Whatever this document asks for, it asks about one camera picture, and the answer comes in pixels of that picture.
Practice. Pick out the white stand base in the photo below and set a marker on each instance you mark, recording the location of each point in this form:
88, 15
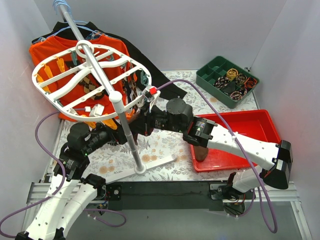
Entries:
145, 167

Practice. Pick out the aluminium frame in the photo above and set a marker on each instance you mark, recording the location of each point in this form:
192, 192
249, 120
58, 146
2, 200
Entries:
70, 193

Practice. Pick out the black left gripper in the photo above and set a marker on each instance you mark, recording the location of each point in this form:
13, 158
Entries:
119, 136

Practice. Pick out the white oval clip hanger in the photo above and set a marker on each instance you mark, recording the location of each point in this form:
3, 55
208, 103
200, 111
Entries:
90, 80

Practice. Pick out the floral table mat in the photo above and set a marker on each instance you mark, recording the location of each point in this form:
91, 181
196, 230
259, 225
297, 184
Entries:
111, 160

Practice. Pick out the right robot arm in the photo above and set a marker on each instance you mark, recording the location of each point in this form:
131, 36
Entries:
197, 131

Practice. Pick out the brown argyle sock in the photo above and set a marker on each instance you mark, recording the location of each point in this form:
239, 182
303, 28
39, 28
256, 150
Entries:
88, 83

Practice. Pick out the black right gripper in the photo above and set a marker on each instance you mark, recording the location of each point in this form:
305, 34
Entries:
144, 121

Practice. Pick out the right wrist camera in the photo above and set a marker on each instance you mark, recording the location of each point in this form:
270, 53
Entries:
151, 94

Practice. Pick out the black garment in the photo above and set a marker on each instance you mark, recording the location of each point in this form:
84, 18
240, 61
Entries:
158, 78

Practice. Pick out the silver stand pole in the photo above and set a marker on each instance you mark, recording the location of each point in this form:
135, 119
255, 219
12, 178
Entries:
115, 98

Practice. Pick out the red plastic tray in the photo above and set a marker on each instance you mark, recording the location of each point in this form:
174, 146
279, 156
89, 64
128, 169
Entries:
254, 129

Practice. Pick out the floral rolled sock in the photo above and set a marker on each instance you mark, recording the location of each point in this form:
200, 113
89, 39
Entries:
221, 83

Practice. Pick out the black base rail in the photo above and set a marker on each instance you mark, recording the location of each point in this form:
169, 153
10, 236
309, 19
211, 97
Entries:
162, 195

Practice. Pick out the blue wire hanger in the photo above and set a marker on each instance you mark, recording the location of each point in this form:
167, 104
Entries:
62, 7

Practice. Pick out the yellow rolled sock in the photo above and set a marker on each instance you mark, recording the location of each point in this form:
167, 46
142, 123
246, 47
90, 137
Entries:
231, 74

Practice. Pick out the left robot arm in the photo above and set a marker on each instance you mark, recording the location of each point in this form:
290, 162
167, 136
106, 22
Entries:
69, 192

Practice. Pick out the orange rolled sock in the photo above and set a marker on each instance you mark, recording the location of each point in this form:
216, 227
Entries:
250, 83

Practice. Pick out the green compartment box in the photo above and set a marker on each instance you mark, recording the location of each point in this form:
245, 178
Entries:
234, 93

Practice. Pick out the dark patterned socks on hanger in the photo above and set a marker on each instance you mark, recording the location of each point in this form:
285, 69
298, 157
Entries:
133, 82

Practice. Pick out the orange t-shirt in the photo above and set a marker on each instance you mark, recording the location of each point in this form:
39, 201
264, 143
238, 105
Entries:
75, 75

